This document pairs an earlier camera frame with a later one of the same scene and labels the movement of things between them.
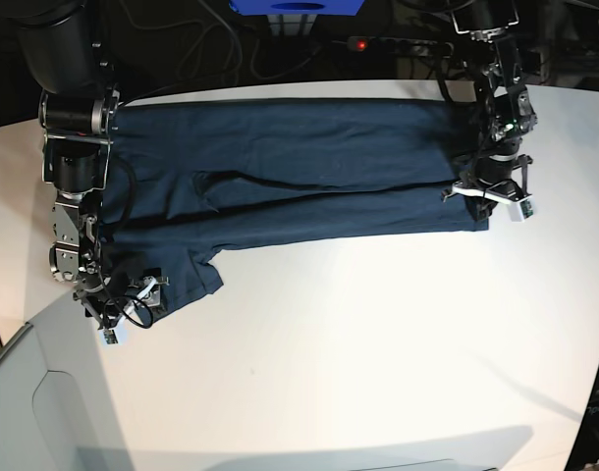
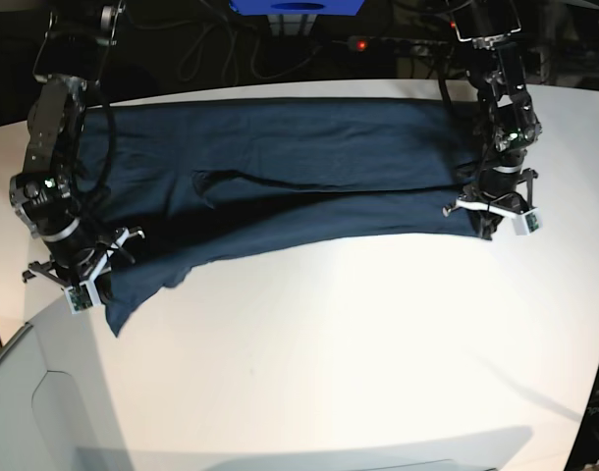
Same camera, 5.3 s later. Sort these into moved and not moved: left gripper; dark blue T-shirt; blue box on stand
Moved: left gripper
Not moved: blue box on stand; dark blue T-shirt
